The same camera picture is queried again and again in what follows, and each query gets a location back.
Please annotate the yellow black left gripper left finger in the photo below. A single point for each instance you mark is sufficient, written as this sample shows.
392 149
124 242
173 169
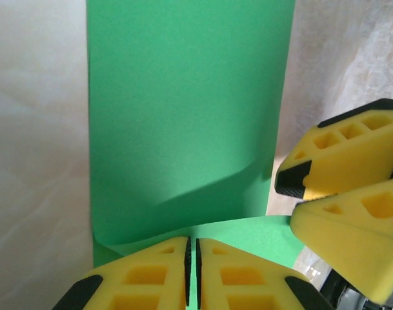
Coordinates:
144 277

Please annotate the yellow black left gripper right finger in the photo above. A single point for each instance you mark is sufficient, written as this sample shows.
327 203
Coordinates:
247 281

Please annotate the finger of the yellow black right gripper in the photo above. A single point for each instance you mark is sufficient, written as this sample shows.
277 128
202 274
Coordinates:
360 245
351 161

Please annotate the green paper sheet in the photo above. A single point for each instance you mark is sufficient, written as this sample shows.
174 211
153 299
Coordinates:
183 113

